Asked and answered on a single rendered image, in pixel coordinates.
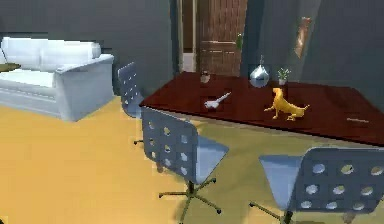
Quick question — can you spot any blue perforated swivel chair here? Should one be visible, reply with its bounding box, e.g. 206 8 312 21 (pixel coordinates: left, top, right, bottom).
139 106 230 224
116 61 147 146
248 146 384 224

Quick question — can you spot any white spray bottle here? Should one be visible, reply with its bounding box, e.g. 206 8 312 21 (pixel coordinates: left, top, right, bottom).
203 91 232 111

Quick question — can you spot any small brown round jar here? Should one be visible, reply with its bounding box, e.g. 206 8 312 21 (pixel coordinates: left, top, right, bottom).
199 70 212 85

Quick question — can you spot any dark red wooden table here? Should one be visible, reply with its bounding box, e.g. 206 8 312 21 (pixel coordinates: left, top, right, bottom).
138 70 384 148

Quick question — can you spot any silver round vase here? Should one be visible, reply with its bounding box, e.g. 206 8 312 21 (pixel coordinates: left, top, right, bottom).
249 54 271 89

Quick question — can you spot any brown wooden room door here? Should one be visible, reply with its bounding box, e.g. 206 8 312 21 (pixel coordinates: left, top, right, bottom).
195 0 249 78

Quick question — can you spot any yellow dog figurine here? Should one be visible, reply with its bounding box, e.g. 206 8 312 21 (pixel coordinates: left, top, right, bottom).
263 87 311 122

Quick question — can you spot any small potted green plant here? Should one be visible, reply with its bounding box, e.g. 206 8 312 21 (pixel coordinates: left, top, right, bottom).
276 67 292 87

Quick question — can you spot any white sofa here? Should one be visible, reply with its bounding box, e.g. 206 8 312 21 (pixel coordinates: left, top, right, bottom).
0 36 115 123

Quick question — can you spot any olive side table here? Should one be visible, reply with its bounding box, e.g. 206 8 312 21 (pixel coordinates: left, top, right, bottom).
0 62 22 73

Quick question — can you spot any framed brown wall picture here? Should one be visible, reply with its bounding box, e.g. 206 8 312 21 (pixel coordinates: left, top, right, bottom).
293 16 313 60

